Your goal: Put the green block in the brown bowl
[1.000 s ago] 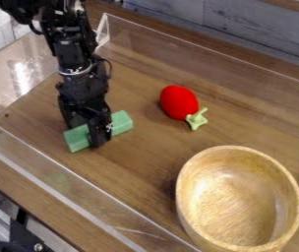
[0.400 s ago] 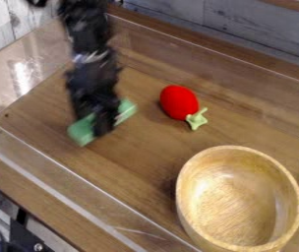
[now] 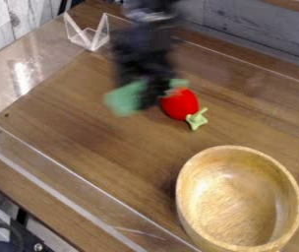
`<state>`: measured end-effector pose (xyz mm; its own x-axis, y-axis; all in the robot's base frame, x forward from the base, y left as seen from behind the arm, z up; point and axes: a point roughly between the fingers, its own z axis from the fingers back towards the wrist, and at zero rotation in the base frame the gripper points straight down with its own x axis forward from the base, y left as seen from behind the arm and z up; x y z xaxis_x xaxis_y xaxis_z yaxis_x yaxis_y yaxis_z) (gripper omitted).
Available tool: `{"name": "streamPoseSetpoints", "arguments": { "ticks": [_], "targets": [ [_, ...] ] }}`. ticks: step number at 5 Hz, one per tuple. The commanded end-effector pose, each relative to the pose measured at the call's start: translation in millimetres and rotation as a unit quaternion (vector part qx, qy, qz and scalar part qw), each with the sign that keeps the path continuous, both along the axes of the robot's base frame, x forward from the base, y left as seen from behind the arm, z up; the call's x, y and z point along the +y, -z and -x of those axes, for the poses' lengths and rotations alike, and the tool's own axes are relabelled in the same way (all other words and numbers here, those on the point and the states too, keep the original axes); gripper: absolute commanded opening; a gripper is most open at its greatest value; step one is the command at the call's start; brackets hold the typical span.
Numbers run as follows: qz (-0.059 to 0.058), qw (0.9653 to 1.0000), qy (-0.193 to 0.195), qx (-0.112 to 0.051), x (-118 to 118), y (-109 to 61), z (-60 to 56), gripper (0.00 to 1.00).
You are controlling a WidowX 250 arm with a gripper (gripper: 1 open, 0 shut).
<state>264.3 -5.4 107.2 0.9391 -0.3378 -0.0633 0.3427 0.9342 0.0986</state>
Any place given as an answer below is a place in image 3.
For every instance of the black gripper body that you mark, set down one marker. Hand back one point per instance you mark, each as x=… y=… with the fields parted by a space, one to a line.
x=142 y=47

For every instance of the green rectangular block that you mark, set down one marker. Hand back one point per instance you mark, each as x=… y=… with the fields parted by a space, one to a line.
x=139 y=95

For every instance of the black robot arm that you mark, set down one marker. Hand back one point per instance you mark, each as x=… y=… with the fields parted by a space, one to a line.
x=150 y=11

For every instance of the brown wooden bowl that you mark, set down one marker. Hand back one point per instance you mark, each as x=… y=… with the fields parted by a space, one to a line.
x=238 y=201

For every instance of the red plush strawberry toy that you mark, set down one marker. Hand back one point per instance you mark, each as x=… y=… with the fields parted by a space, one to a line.
x=180 y=106

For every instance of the clear acrylic corner bracket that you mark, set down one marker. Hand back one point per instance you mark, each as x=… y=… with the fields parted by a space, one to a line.
x=88 y=38

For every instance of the clear acrylic tray wall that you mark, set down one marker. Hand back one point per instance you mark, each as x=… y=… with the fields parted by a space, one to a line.
x=82 y=212

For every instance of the black clamp bracket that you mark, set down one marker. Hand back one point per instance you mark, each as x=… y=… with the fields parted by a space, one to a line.
x=23 y=237

